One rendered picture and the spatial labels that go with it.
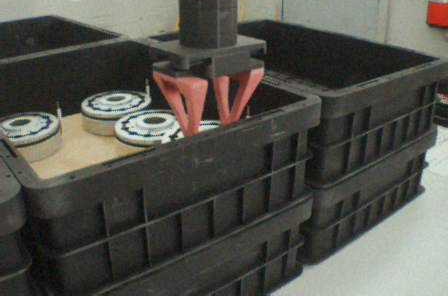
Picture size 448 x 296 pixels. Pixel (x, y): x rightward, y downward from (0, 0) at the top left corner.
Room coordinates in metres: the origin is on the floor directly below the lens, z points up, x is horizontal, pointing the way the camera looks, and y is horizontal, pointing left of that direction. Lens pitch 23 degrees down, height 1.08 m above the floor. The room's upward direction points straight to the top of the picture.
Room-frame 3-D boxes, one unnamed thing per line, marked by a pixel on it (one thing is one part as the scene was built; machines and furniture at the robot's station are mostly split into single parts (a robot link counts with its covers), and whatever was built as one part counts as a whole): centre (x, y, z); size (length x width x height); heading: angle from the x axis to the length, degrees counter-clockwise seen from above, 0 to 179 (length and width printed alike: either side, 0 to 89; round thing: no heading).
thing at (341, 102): (0.69, -0.10, 0.92); 0.40 x 0.30 x 0.02; 39
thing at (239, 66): (0.46, 0.01, 0.93); 0.07 x 0.07 x 0.09; 39
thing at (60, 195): (0.50, 0.14, 0.92); 0.40 x 0.30 x 0.02; 39
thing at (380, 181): (0.69, -0.10, 0.76); 0.40 x 0.30 x 0.12; 39
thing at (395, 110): (0.69, -0.10, 0.87); 0.40 x 0.30 x 0.11; 39
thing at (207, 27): (0.46, 0.01, 1.00); 0.10 x 0.07 x 0.07; 129
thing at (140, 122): (0.54, 0.08, 0.86); 0.05 x 0.05 x 0.01
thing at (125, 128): (0.54, 0.08, 0.86); 0.10 x 0.10 x 0.01
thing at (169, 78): (0.45, 0.02, 0.93); 0.07 x 0.07 x 0.09; 39
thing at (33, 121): (0.54, 0.26, 0.86); 0.05 x 0.05 x 0.01
